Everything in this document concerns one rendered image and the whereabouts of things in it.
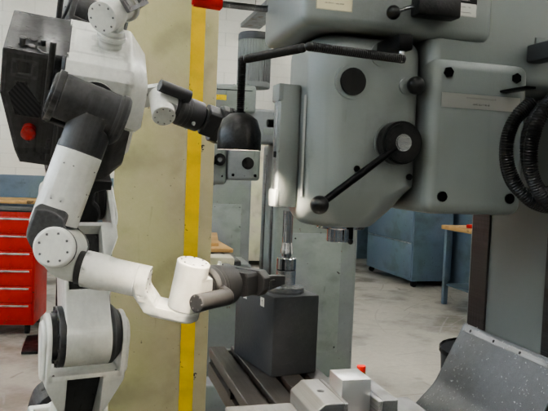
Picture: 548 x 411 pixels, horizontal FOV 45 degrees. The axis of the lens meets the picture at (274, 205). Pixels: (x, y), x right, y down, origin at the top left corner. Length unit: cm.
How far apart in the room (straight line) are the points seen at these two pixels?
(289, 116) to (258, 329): 64
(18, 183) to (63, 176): 883
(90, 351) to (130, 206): 131
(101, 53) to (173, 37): 141
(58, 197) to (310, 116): 51
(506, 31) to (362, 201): 38
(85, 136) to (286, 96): 41
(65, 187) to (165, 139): 156
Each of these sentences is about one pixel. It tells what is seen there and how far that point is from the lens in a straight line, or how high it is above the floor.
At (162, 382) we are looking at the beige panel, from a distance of 298.
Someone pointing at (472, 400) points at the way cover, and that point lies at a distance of 140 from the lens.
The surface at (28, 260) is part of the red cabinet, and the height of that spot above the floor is 61.
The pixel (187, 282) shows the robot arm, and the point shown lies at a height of 118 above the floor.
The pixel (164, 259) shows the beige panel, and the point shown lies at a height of 100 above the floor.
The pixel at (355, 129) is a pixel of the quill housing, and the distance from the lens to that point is 108.
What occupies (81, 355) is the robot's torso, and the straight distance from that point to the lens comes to 159.
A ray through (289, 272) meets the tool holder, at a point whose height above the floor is 116.
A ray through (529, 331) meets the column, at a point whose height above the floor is 112.
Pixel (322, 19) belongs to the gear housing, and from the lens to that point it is 106.
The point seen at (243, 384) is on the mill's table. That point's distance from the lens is 151.
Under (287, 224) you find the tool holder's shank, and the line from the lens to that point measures 156.
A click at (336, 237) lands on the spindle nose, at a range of 116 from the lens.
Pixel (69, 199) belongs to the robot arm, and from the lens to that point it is 130.
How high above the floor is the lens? 140
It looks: 3 degrees down
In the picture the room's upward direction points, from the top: 2 degrees clockwise
